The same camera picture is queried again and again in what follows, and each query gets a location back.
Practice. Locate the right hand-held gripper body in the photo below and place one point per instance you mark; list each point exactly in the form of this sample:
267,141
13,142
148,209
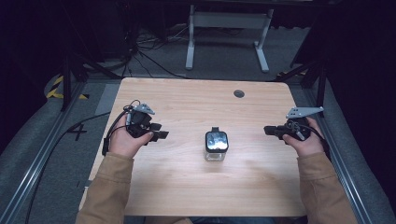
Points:
297,130

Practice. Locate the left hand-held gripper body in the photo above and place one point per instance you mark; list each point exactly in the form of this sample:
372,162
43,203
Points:
138,119

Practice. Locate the glass jar with black lid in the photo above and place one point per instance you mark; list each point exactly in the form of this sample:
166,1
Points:
216,141

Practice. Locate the person's right hand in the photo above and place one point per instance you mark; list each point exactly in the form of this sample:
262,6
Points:
311,144

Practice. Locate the person's left hand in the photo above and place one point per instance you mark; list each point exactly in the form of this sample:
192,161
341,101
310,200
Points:
124,143

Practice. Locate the black metal stand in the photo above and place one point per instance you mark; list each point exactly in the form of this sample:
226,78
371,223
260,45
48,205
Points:
320,87
66,81

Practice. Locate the black tape floor mark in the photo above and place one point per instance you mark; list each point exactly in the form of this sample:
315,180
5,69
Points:
77,130

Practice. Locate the yellow black hazard tape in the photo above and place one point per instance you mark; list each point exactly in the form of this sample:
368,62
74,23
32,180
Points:
54,91

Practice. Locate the aluminium floor rail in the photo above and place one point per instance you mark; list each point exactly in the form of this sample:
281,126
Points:
345,174
34,168

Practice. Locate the white metal table frame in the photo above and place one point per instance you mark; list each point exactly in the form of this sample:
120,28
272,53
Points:
229,20

